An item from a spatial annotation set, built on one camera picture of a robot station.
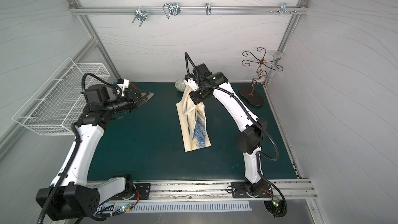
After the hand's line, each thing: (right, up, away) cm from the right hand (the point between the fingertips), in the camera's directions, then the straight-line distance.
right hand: (194, 97), depth 80 cm
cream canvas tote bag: (0, -12, -8) cm, 14 cm away
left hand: (-20, 0, -12) cm, 23 cm away
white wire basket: (-59, -5, -14) cm, 61 cm away
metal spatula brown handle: (-34, +2, +33) cm, 48 cm away
